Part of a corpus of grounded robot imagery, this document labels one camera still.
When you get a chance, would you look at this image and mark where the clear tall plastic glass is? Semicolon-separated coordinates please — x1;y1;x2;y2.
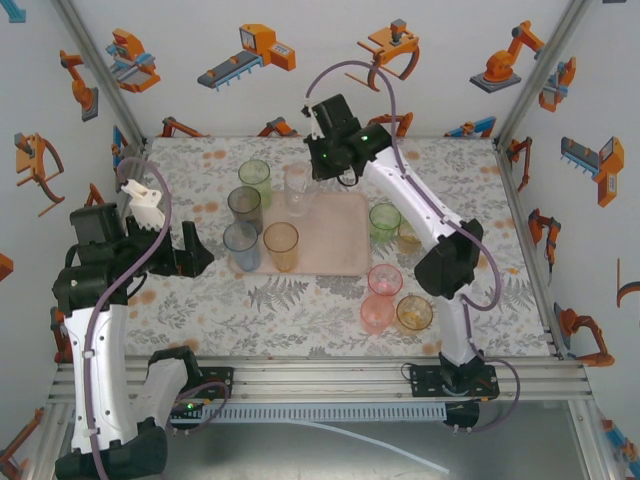
283;161;320;219

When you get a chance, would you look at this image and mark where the blue plastic glass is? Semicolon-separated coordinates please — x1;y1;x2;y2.
222;221;262;274

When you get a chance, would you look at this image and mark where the tall green plastic glass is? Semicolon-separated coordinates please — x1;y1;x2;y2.
237;158;275;210

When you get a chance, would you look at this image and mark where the grey plastic glass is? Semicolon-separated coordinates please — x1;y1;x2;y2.
226;185;265;236

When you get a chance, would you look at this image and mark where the pink rectangular tray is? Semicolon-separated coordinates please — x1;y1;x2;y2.
227;189;374;277

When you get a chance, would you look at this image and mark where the small green plastic glass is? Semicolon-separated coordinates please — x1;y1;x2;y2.
368;203;403;245

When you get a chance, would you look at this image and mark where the tall orange plastic glass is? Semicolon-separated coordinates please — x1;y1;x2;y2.
262;221;300;274

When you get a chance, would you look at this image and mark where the small orange plastic glass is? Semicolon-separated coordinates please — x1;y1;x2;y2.
397;222;426;255

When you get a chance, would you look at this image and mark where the pink plastic glass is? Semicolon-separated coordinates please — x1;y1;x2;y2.
367;263;404;299

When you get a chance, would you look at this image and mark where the salmon plastic glass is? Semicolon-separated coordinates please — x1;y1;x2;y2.
359;294;396;334

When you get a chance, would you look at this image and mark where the amber yellow plastic glass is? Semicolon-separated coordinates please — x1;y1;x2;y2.
395;294;434;335

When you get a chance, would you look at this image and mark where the floral tablecloth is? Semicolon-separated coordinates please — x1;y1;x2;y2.
82;135;564;359

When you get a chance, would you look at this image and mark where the black controller board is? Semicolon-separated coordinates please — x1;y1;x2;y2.
443;401;481;434
167;397;209;436

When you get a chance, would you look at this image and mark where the thin white tube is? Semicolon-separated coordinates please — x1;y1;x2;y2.
294;419;451;475

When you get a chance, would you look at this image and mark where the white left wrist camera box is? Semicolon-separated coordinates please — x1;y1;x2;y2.
121;178;167;232

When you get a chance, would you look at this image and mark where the aluminium side rail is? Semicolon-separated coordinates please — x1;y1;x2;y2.
112;139;151;206
492;138;569;361

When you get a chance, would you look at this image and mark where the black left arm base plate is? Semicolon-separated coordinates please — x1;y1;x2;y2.
197;367;235;400

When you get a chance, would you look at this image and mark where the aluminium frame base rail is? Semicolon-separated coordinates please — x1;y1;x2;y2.
47;357;594;404

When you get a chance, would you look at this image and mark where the aluminium frame post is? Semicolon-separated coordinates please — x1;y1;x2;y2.
49;0;151;151
494;0;597;149

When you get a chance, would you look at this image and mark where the white slotted cable duct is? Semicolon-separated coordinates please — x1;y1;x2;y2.
167;403;448;424

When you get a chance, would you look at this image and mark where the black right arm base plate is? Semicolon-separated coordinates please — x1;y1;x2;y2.
409;364;500;401

